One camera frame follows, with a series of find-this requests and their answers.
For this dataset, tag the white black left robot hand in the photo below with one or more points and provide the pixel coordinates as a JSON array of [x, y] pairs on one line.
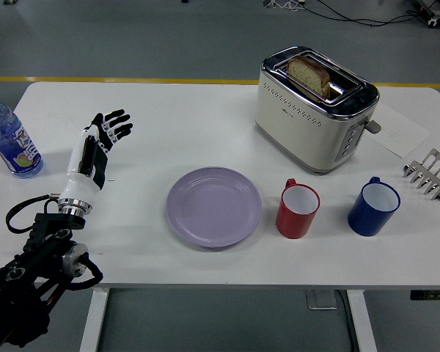
[[91, 157]]

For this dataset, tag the purple round plate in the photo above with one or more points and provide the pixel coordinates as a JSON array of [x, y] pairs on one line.
[[213, 207]]

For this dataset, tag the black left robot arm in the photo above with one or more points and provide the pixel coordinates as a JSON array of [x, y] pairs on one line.
[[33, 264]]

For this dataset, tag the clear blue-capped water bottle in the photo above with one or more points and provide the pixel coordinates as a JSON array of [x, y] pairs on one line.
[[12, 139]]

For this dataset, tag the white table leg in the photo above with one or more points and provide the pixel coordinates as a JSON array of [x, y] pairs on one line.
[[361, 322], [93, 319]]

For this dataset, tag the red enamel mug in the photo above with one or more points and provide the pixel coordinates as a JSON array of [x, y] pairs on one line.
[[297, 212]]

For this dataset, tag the cream chrome two-slot toaster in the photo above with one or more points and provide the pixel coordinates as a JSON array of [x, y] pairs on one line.
[[315, 110]]

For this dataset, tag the brown bread slice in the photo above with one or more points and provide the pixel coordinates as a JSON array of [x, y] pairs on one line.
[[309, 75]]

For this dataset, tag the blue enamel mug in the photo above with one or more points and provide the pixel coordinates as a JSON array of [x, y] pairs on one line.
[[372, 212]]

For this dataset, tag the white paper sheet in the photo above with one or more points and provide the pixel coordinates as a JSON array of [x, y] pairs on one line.
[[399, 132]]

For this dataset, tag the silver metal toast rack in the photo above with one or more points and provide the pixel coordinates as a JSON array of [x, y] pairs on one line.
[[430, 176]]

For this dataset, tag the black table control panel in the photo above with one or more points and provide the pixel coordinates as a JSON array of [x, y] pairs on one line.
[[432, 294]]

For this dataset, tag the grey under-table bracket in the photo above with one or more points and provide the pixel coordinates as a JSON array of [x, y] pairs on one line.
[[320, 298]]

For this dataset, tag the metal equipment frame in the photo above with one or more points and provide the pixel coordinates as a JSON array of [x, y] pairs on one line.
[[438, 12]]

